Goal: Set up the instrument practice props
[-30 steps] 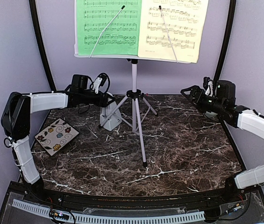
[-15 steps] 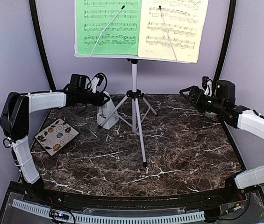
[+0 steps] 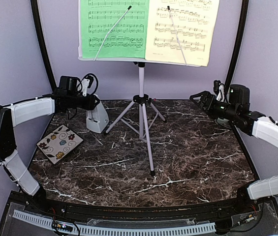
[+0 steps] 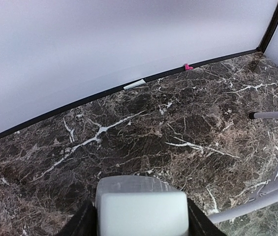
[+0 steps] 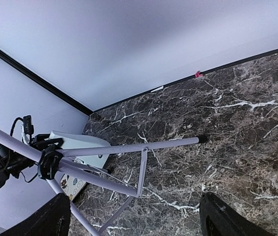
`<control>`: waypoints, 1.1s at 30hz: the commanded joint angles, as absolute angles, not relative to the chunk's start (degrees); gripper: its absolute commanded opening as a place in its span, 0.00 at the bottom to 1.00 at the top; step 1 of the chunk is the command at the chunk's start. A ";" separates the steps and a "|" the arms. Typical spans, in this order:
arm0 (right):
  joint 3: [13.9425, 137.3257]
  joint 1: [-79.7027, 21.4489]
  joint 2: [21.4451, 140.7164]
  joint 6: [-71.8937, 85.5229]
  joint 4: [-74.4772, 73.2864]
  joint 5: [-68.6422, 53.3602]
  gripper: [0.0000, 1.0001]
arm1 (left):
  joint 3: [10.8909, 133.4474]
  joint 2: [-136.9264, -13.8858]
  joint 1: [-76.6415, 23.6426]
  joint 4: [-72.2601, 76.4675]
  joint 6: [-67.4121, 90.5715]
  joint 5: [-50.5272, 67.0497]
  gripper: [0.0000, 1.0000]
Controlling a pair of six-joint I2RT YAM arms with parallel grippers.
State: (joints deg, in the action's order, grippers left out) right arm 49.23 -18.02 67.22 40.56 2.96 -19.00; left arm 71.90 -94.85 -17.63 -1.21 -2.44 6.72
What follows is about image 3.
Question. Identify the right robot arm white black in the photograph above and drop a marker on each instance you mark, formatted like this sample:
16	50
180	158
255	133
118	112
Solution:
234	106

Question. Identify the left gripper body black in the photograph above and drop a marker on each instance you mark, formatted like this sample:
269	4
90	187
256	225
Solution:
88	105

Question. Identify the yellow sheet music page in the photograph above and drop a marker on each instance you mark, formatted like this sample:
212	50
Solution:
181	31

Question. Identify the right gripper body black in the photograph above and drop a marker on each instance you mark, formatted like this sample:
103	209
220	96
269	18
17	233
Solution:
212	109

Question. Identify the white perforated music stand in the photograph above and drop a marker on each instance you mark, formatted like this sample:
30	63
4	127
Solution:
141	99

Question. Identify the floral square ceramic plate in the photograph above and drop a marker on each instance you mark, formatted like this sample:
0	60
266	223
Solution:
59	143

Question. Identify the white slotted cable duct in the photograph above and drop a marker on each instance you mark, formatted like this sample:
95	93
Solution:
96	227

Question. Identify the pale green ceramic bowl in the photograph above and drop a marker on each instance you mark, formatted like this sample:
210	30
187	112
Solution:
221	120

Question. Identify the left black frame post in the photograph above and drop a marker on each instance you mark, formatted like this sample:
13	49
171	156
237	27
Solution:
42	43

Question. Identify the green sheet music page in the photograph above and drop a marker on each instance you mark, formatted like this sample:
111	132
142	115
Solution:
113	28

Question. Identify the white metronome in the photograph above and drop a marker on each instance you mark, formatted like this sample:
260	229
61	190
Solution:
97	119

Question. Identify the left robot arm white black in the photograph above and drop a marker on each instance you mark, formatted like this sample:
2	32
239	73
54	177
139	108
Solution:
70	94

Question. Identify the black frame post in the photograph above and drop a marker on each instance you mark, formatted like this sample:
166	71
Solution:
42	43
237	44

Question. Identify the right black frame post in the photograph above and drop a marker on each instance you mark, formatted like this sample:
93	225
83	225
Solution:
237	44

